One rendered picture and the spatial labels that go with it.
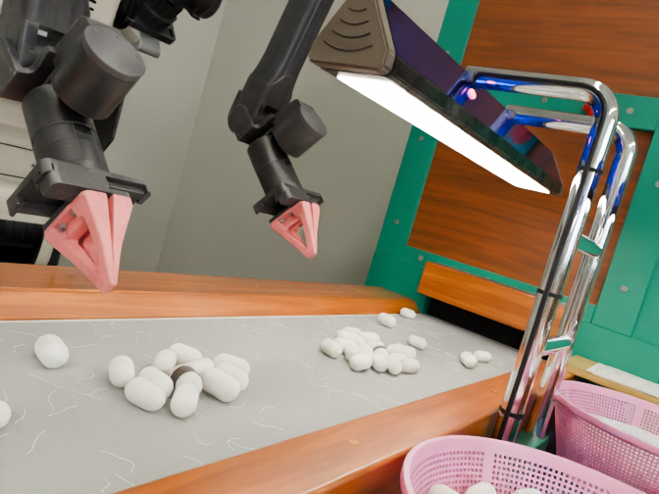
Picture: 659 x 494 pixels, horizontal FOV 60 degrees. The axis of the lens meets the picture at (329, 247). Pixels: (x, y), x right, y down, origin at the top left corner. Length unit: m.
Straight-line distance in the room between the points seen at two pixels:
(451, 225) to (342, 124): 1.29
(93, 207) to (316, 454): 0.26
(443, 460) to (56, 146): 0.42
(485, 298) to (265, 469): 0.85
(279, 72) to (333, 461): 0.65
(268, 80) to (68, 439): 0.64
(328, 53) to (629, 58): 0.85
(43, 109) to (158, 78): 2.40
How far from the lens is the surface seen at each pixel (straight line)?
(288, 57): 0.92
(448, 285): 1.19
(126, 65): 0.54
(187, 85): 3.07
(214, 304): 0.77
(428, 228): 1.30
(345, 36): 0.50
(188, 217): 3.02
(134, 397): 0.46
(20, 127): 1.15
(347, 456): 0.42
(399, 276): 1.31
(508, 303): 1.15
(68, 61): 0.55
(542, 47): 1.32
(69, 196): 0.51
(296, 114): 0.86
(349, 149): 2.43
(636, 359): 1.17
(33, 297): 0.63
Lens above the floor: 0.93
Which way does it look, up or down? 5 degrees down
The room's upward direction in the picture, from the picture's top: 16 degrees clockwise
